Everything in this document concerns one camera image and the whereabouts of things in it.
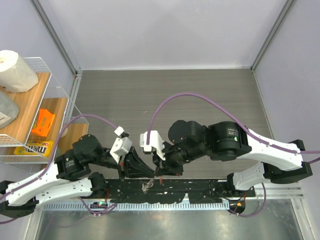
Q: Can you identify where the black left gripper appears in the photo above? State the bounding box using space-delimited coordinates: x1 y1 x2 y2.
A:
88 146 156 181

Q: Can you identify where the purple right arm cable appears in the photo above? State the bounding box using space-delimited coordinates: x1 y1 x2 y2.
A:
146 92 320 155

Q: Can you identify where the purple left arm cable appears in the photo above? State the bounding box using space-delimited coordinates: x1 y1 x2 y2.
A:
0 114 121 225

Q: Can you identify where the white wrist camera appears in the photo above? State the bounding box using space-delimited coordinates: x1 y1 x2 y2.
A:
110 126 133 164
139 130 166 161

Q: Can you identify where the yellow m&m's bag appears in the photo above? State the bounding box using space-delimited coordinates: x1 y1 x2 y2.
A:
13 140 54 157

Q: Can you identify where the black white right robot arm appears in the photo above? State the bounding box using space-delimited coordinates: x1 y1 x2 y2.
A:
143 120 313 197

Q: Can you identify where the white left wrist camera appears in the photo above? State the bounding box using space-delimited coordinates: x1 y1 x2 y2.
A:
110 126 133 164

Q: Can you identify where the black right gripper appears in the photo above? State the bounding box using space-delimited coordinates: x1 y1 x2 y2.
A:
152 140 210 177

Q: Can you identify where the white wire wooden shelf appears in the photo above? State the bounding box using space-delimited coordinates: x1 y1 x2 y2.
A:
0 57 89 167

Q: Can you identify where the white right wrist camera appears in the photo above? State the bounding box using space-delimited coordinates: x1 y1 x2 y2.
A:
139 130 166 161

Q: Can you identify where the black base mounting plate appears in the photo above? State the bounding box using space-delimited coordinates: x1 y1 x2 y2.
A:
106 178 256 204

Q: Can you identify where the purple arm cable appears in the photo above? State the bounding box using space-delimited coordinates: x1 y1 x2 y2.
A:
146 92 320 155
0 114 121 225

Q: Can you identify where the white paper towel roll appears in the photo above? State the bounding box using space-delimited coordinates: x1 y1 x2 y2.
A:
0 50 39 93

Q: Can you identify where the slotted white cable duct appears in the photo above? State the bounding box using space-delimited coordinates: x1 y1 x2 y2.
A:
43 200 230 211

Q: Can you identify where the orange candy box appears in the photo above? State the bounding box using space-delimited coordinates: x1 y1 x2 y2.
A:
31 108 56 137

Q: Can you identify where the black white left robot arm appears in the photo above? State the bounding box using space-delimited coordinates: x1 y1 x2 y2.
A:
0 134 155 219

